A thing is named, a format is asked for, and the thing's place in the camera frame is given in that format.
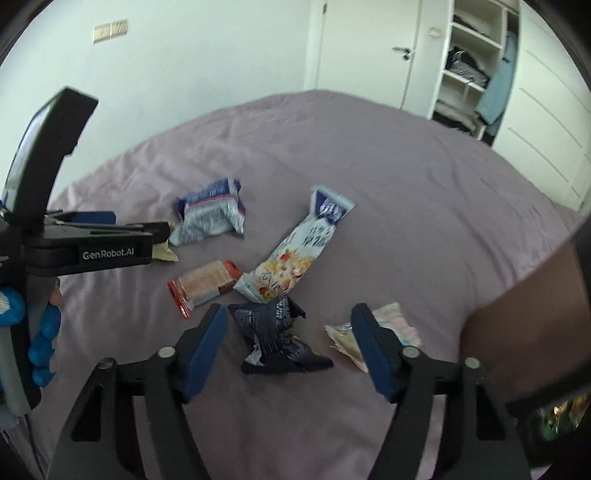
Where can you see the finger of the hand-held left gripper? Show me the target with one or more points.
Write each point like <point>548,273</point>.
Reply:
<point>147,232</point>
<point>90,217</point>

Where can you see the pale clear snack packet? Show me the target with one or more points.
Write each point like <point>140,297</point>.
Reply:
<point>344,339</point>

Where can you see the pink bed sheet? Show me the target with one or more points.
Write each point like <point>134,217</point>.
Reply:
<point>392,194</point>

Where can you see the dark blue snack packet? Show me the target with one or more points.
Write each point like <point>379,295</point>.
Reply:
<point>272,337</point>

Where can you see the white wardrobe door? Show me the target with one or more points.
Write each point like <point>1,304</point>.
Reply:
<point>545,106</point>

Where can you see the folded dark clothes stack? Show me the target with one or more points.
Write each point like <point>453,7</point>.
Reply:
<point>466,67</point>

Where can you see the orange cracker packet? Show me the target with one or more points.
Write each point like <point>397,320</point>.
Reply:
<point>203,284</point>

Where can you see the white room door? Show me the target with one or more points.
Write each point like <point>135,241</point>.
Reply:
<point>364,50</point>

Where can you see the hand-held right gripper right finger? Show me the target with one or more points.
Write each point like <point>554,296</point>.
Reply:
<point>371,350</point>

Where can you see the long white cereal bar packet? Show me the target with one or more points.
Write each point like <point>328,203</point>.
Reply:
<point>291,258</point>

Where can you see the light blue hanging garment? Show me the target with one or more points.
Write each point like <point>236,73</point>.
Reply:
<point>498,87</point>

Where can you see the white open wardrobe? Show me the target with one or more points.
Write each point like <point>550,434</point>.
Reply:
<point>471,87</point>

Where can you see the blue white snack packet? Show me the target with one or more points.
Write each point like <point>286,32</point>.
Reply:
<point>207,214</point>

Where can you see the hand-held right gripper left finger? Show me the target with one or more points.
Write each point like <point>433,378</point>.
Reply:
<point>207,344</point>

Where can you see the person's left hand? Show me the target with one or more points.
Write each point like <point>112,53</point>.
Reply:
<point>44,337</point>

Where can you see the pale yellow snack packet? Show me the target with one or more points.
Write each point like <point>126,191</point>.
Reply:
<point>164,253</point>

